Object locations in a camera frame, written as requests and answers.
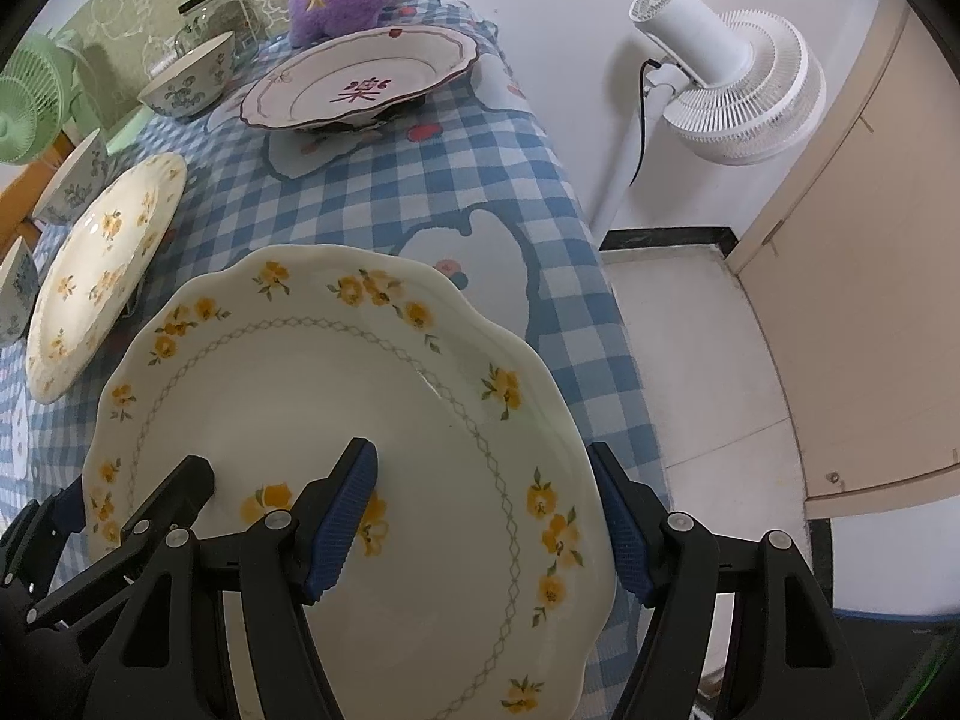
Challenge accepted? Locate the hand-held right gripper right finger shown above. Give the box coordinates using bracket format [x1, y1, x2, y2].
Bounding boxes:
[589, 441, 871, 720]

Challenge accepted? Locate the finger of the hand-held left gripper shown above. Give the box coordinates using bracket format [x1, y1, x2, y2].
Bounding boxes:
[22, 456, 216, 627]
[0, 481, 87, 601]

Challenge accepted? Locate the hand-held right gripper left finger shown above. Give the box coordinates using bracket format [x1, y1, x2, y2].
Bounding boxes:
[94, 437, 380, 720]

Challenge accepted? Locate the yellow flower cream plate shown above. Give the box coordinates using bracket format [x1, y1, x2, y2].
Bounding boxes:
[26, 152, 188, 404]
[81, 244, 617, 720]

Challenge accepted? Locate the blue floral ceramic bowl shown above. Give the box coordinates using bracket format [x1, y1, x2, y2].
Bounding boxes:
[139, 31, 237, 121]
[0, 238, 40, 350]
[34, 127, 113, 227]

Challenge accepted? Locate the red rim white plate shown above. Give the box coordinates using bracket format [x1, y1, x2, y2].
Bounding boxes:
[240, 25, 481, 132]

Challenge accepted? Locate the blue checkered tablecloth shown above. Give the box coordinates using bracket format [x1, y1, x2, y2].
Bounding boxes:
[0, 0, 672, 720]

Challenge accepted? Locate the beige door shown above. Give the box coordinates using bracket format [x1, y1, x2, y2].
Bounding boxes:
[724, 0, 960, 522]

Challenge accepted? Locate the green desk fan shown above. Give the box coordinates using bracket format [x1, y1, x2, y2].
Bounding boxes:
[0, 28, 151, 166]

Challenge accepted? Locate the glass jar with black lid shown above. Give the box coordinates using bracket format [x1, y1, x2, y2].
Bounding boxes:
[174, 0, 260, 65]

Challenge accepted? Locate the white standing fan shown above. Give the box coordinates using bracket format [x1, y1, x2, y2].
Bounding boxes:
[592, 0, 827, 241]

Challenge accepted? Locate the black fan cable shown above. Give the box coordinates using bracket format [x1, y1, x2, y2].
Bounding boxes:
[628, 58, 661, 187]

